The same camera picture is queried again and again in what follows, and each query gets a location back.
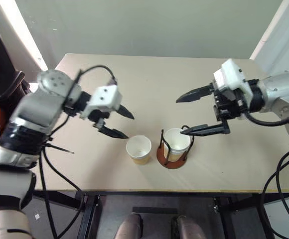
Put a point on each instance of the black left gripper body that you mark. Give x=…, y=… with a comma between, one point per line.
x=98, y=118

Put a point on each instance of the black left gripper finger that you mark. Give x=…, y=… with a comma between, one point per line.
x=114, y=133
x=126, y=112

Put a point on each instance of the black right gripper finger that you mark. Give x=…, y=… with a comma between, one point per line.
x=194, y=95
x=206, y=129

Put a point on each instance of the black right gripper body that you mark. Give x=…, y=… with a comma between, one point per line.
x=230, y=105

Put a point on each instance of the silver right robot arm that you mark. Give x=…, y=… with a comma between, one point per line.
x=280, y=92

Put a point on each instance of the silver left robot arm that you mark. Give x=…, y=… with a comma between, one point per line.
x=43, y=99

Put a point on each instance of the white paper cup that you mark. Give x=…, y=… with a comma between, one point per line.
x=138, y=149
x=176, y=142

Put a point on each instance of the black flat plate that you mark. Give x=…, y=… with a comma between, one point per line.
x=155, y=210

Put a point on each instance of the dark rounded robot foot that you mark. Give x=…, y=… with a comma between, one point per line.
x=130, y=227
x=188, y=229

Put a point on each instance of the black chair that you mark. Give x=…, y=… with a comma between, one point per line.
x=0, y=62

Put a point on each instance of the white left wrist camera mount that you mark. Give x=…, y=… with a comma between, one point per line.
x=105, y=97

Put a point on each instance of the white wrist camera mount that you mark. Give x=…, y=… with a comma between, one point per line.
x=231, y=74
x=105, y=97

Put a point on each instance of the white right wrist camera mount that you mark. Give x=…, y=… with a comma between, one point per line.
x=231, y=74

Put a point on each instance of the black table frame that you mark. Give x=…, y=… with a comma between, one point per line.
x=92, y=214

